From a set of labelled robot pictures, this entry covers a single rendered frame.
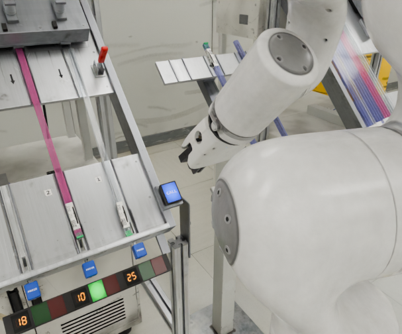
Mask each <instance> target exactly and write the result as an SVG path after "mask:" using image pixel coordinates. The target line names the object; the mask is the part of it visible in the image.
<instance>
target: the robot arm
mask: <svg viewBox="0 0 402 334"><path fill-rule="evenodd" d="M287 4H288V14H287V23H286V28H285V29H284V28H270V29H268V30H265V31H264V32H263V33H262V34H260V36H259V37H258V38H257V39H256V41H255V43H254V44H253V45H252V47H251V48H250V49H249V51H248V52H247V54H246V55H245V57H244V58H243V59H242V61H241V63H239V65H238V67H237V68H236V69H235V71H234V72H233V74H232V75H231V77H230V78H229V79H228V81H227V82H226V84H225V85H224V86H223V88H222V90H220V92H219V94H218V95H217V96H216V98H215V99H214V101H213V102H212V104H211V105H210V107H209V111H208V112H209V115H208V116H206V117H205V118H204V119H203V120H202V121H201V122H200V123H199V124H198V125H197V126H196V127H195V128H194V129H193V130H192V131H191V132H190V133H189V134H188V136H187V137H186V139H185V140H184V142H183V144H182V146H181V148H183V149H185V148H187V149H186V150H184V151H183V152H182V153H181V154H180V155H179V156H178V157H179V160H180V162H181V163H182V162H187V165H188V167H189V169H190V170H191V171H192V173H193V174H196V173H200V172H201V171H202V170H203V169H204V168H205V167H206V166H210V165H212V164H216V163H219V162H224V161H226V160H229V161H228V162H227V164H226V165H225V167H224V168H223V170H222V172H221V173H220V175H219V177H218V180H217V183H216V185H215V189H214V192H213V193H212V195H211V201H212V204H211V215H212V221H211V224H212V227H213V229H214V230H215V234H216V237H217V240H218V242H219V245H220V246H219V248H220V250H221V252H222V254H224V255H225V257H226V259H227V261H228V263H229V264H230V266H231V268H232V269H233V270H234V272H235V274H236V275H237V276H238V278H239V279H240V281H241V282H242V283H243V284H244V285H245V286H246V288H247V289H248V290H249V291H250V292H251V294H252V295H253V296H254V297H255V298H256V299H258V300H259V301H260V302H261V303H262V304H263V305H264V306H266V307H267V308H268V309H269V310H270V311H271V312H272V318H271V323H270V333H269V334H400V332H399V322H398V319H397V316H396V313H395V310H394V308H393V306H392V304H391V302H390V301H389V300H388V298H387V297H386V296H385V294H384V293H383V292H382V291H381V290H380V289H379V288H377V287H376V286H375V285H373V284H372V283H371V282H369V280H375V279H379V278H385V277H389V276H395V275H399V274H402V0H361V4H362V14H363V19H364V24H365V26H366V30H367V32H368V35H369V37H370V38H371V40H372V42H373V44H374V46H375V48H376V49H377V51H378V52H379V53H380V54H381V55H382V56H383V58H384V59H385V60H386V61H387V62H388V63H389V65H390V66H391V67H392V68H393V69H394V70H395V71H396V74H397V79H398V94H397V101H396V104H395V108H394V110H393V112H392V114H391V115H390V117H389V119H388V120H387V121H386V122H385V123H384V124H383V125H381V126H378V127H366V128H359V129H345V130H338V131H325V132H317V133H305V134H299V135H290V136H285V137H278V138H274V139H268V140H263V141H260V142H257V143H255V144H252V145H250V146H247V147H246V148H245V146H246V145H247V144H248V143H249V142H251V141H252V140H254V139H255V138H256V137H257V136H258V135H259V134H260V133H261V132H262V131H263V130H264V129H265V128H266V127H267V126H268V125H269V124H270V123H271V122H272V121H273V120H274V119H275V118H276V117H278V116H279V115H280V114H281V113H282V112H283V111H284V110H285V109H286V108H287V107H289V106H290V105H291V104H292V103H293V102H295V101H297V100H298V99H300V98H301V97H303V96H304V95H306V94H308V93H309V92H311V91H312V90H313V89H315V88H316V87H317V86H318V85H319V83H320V82H321V81H322V79H323V78H324V76H325V74H326V72H327V70H328V68H329V66H330V63H331V62H332V59H333V56H334V53H335V52H336V49H337V46H338V43H339V41H340V37H341V35H342V31H343V29H344V24H345V21H346V14H347V0H287Z"/></svg>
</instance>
